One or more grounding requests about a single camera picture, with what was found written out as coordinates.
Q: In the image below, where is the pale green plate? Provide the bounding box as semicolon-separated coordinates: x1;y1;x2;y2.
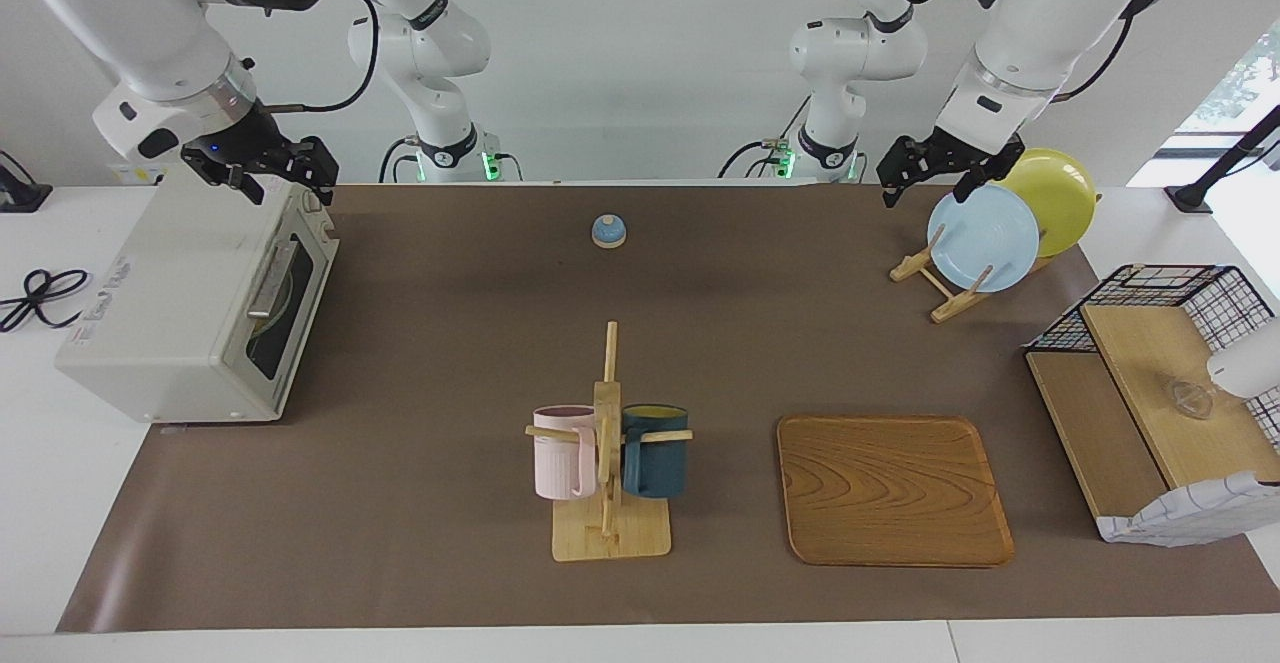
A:
247;268;301;346

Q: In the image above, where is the white toaster oven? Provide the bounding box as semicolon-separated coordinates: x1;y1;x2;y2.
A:
55;178;339;426

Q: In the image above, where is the light blue plate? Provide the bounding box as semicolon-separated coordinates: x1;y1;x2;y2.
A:
927;184;1041;294

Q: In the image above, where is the yellow plate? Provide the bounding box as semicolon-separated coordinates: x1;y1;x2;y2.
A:
995;148;1099;259

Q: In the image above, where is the wooden plate rack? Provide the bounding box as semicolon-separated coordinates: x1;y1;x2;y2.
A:
890;223;1056;324

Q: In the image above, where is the brown table mat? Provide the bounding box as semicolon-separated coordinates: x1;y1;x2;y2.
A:
55;183;1280;634

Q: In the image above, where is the black clamp base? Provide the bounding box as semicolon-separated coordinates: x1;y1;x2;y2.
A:
0;148;53;214

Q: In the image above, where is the brown wooden tray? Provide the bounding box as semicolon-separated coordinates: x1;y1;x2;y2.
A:
776;415;1016;569

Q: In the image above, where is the clear glass item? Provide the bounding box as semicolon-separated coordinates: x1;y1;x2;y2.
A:
1163;376;1218;421

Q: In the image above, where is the white rounded device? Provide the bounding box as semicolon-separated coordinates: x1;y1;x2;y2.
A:
1206;316;1280;400

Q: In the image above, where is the dark blue mug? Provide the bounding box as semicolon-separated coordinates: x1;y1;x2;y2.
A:
621;404;691;500

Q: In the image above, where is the pink mug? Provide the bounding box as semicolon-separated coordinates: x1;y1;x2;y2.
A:
532;404;598;501

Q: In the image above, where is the white checkered cloth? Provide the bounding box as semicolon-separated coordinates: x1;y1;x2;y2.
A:
1096;470;1280;548

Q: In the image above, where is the wooden mug tree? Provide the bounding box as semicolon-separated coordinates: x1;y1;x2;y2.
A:
525;320;694;563

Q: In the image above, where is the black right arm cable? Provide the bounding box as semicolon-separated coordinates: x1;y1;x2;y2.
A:
250;0;381;114

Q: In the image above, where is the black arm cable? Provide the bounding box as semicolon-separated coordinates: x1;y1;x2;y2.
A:
1050;13;1136;104
250;0;381;114

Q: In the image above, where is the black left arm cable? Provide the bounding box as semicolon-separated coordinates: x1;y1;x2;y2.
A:
1050;13;1136;104

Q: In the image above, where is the coiled black cable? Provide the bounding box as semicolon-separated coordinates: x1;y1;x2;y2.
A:
0;268;93;334

